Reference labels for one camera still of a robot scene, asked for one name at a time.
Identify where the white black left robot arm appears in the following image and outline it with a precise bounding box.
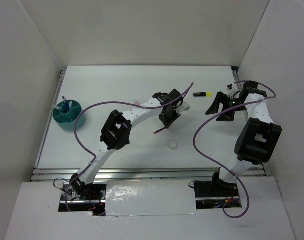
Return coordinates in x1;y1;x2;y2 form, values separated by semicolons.
69;89;186;200

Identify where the clear tape roll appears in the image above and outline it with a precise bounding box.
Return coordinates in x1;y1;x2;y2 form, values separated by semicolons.
167;139;178;151

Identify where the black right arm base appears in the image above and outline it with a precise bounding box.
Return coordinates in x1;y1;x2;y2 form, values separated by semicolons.
188;180;239;199

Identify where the yellow black highlighter marker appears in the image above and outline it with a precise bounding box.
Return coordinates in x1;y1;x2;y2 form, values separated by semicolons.
193;92;212;97

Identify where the teal round compartment organizer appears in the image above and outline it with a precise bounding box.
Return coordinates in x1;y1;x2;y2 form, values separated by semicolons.
52;100;85;132

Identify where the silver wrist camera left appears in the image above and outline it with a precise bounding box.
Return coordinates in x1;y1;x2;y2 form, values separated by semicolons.
177;102;190;114

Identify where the blue gel pen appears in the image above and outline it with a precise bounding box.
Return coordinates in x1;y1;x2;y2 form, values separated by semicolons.
62;96;69;112

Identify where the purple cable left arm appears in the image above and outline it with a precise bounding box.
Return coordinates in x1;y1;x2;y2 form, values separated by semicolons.
64;82;194;213

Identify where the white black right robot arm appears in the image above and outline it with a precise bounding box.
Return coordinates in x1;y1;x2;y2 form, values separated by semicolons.
205;81;282;196

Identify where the clear capped pen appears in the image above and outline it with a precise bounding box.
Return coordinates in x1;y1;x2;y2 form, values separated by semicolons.
53;105;63;112

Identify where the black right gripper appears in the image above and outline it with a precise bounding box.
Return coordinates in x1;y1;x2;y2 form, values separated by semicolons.
206;91;247;122

